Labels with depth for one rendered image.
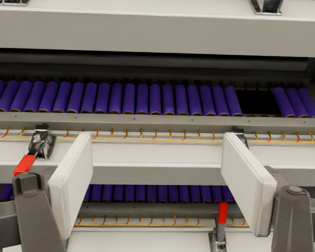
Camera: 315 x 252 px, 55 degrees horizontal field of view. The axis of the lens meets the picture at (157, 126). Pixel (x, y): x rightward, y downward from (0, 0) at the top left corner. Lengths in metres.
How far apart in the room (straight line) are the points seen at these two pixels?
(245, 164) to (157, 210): 0.40
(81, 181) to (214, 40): 0.23
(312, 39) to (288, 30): 0.03
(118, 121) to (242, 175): 0.28
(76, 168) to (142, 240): 0.40
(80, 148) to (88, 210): 0.39
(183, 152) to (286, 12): 0.21
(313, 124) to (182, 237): 0.28
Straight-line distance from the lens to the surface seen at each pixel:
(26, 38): 0.37
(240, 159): 0.17
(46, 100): 0.48
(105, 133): 0.44
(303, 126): 0.48
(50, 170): 0.17
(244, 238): 0.58
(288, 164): 0.46
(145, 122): 0.42
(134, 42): 0.35
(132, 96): 0.47
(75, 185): 0.16
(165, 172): 0.42
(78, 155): 0.17
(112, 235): 0.56
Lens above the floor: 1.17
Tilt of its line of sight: 28 degrees down
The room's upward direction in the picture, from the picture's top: 3 degrees clockwise
